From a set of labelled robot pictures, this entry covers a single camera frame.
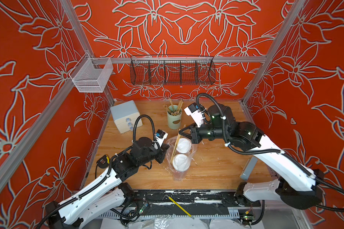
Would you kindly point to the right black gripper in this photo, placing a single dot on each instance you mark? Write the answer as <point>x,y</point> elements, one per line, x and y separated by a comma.
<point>195,134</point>

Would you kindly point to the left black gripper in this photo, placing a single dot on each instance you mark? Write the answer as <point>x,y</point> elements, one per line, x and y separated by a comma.
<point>162,152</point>

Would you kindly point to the cream milk tea cup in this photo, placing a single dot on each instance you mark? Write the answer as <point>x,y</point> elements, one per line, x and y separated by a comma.
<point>184,146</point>

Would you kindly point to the clear plastic carrier bag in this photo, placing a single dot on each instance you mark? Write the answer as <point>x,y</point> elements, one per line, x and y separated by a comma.
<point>169,167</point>

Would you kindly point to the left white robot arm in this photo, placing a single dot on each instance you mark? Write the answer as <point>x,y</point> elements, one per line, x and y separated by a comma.
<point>109,190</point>

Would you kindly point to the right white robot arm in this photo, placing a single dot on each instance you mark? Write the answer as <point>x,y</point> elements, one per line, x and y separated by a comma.
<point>297,186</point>

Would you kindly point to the green chopstick holder cup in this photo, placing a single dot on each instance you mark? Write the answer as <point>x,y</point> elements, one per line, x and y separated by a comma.
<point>174,122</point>

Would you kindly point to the white drawer box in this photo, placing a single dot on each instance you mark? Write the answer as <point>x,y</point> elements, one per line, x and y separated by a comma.
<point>124,116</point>

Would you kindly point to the yellow tape measure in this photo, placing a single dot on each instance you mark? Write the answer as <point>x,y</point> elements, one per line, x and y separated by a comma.
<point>103,162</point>

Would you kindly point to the yellow pencil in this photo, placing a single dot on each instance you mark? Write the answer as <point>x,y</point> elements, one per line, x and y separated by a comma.
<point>179,206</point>

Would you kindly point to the clear plastic hanging bin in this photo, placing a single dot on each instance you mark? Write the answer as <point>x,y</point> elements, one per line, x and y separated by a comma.
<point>91,75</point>

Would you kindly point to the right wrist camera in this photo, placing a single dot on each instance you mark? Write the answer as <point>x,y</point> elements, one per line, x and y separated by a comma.
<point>196,114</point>

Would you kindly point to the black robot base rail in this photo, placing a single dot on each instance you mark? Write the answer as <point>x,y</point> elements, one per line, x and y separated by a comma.
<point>226,198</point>

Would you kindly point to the black wire basket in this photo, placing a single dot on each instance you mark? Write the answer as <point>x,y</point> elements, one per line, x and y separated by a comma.
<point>160,70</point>

